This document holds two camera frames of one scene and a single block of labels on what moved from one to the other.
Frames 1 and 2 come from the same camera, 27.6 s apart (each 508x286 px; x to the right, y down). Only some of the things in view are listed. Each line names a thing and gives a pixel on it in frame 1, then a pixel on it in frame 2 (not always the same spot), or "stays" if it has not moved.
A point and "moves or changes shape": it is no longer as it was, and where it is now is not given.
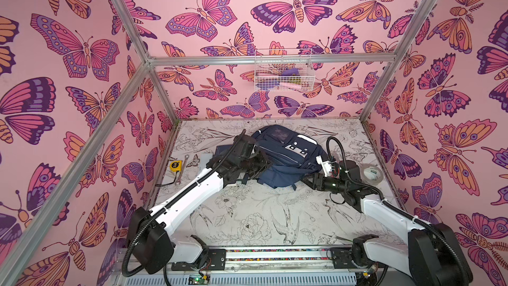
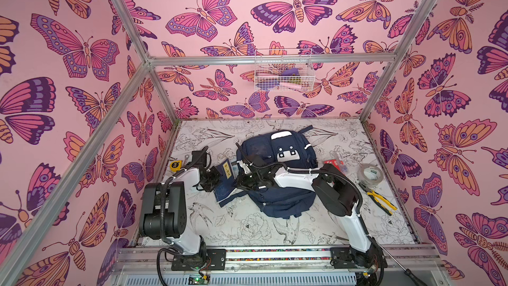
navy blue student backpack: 292,154 moves or changes shape
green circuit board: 196,279 stays
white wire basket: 284,69 stays
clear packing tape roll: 372,175 stays
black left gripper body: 253,166 -> 211,179
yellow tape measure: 175,165 stays
